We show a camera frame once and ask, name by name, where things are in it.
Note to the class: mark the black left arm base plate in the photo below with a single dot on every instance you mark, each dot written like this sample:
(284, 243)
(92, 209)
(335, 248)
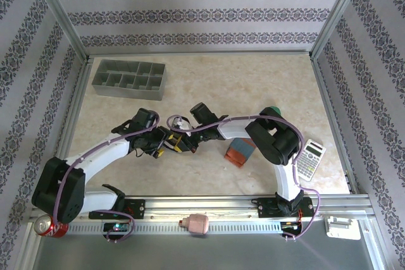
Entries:
(139, 208)

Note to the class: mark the aluminium back rail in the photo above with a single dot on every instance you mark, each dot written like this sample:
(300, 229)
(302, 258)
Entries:
(190, 52)

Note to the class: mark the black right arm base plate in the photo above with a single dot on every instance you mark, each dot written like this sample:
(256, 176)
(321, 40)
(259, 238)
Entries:
(265, 208)

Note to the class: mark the blue orange sock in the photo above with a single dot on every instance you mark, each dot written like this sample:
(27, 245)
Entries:
(240, 151)

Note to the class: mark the white plastic bracket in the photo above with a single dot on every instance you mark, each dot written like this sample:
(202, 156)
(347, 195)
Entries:
(340, 225)

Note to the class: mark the aluminium front rail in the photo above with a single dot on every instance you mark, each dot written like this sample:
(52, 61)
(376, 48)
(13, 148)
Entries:
(205, 205)

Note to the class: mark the grey compartment tray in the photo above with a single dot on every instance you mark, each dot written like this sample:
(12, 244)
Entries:
(126, 91)

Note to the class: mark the pink plastic bottle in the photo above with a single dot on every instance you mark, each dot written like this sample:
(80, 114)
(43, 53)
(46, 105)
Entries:
(197, 224)

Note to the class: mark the white grey calculator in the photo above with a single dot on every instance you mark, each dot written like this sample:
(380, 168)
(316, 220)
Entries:
(311, 159)

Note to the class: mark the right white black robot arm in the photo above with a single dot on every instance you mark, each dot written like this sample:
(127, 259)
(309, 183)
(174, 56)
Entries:
(269, 143)

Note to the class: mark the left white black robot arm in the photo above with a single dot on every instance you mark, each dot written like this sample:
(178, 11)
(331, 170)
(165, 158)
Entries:
(106, 156)

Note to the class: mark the grey metal panel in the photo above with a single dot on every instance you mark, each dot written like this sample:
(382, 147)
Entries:
(205, 254)

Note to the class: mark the red soda can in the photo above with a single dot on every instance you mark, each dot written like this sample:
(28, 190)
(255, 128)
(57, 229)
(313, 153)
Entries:
(47, 230)

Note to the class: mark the aluminium side rail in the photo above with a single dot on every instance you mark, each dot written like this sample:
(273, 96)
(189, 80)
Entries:
(327, 102)
(74, 102)

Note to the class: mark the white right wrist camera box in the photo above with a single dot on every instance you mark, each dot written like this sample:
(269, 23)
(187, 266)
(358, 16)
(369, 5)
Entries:
(182, 124)

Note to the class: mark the black beige striped sock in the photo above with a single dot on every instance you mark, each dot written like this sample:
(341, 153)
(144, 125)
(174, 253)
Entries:
(174, 140)

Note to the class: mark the aluminium frame post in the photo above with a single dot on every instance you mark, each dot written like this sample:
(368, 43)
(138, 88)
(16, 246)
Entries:
(337, 14)
(66, 18)

